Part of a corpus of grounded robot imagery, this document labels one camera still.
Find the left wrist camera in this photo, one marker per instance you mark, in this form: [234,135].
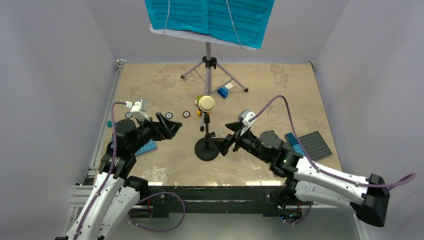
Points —
[138,109]

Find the black microphone desk stand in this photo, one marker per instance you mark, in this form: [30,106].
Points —
[204,149]

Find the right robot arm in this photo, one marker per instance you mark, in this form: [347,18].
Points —
[367,197]

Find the light blue brick plate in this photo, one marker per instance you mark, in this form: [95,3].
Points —
[298,149]

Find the grey brick baseplate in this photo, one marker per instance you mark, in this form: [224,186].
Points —
[314,144]

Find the lilac tripod music stand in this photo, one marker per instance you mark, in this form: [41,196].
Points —
[211,63]

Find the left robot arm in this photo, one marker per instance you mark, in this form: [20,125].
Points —
[114,190]

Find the teal sheet music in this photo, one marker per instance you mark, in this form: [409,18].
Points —
[241,22]

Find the blue white brick stack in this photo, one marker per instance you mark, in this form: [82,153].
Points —
[224,90]

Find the dark blue brick plate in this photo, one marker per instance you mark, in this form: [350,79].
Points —
[291,139]

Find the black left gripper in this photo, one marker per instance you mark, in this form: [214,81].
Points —
[164,128]

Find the light blue brick baseplate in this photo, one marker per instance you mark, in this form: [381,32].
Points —
[147,147]

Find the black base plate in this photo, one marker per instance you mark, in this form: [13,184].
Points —
[267,201]

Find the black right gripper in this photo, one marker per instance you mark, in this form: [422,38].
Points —
[224,143]

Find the dark blue poker chip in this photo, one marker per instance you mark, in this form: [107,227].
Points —
[128,115]

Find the cream microphone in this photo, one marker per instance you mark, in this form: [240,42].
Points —
[206,104]

